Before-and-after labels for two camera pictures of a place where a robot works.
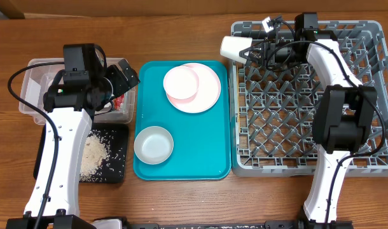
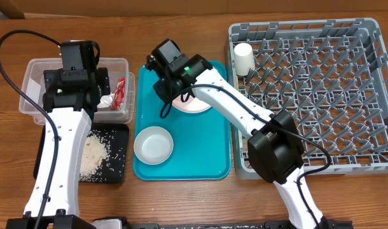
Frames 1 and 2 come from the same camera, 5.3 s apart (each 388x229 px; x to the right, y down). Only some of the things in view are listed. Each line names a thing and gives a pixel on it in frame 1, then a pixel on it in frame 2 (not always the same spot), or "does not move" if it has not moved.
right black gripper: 265,47 → 163,85
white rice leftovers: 96,151 does not move
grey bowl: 154,145 does not move
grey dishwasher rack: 271,112 does not move
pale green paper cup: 231,47 → 244,58
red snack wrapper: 117,102 does not move
